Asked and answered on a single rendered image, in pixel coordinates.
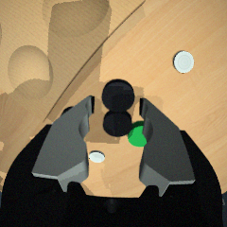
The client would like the green disc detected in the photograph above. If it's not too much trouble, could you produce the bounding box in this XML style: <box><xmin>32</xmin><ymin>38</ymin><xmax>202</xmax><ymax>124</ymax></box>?
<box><xmin>128</xmin><ymin>121</ymin><xmax>147</xmax><ymax>148</ymax></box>

